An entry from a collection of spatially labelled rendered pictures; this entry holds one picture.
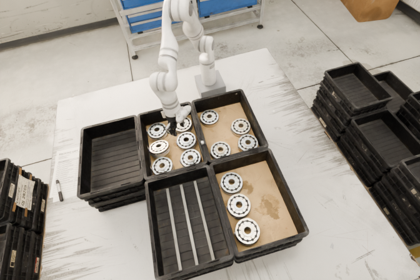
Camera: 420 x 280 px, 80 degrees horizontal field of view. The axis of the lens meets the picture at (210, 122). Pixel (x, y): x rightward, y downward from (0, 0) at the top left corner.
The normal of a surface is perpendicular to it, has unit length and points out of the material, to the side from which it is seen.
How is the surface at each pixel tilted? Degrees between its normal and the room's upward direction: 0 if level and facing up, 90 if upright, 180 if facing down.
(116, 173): 0
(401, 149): 0
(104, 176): 0
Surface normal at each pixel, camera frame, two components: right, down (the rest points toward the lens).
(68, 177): -0.07, -0.59
